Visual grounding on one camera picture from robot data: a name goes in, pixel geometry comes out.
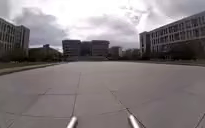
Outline small dark building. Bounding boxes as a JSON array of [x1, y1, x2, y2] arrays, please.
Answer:
[[109, 45, 141, 60]]

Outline grey paved plaza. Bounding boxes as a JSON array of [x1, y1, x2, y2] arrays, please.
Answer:
[[0, 60, 205, 128]]

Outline dark blocky building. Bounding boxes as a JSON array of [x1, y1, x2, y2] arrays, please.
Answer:
[[61, 39, 111, 59]]

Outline low dark building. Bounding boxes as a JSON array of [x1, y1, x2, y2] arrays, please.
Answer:
[[27, 43, 63, 62]]

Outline robot's own part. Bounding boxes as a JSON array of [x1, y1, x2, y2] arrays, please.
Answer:
[[127, 114, 142, 128], [65, 115, 79, 128]]

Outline long pale multi-storey building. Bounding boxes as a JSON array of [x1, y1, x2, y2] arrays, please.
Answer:
[[138, 8, 205, 61]]

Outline dark grass strip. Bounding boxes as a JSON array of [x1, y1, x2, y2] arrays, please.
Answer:
[[123, 58, 205, 67]]

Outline grey kerb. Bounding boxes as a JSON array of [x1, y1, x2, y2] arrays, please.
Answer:
[[0, 62, 68, 79]]

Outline pale building with window grid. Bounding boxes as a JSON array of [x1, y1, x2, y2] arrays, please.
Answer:
[[0, 11, 31, 63]]

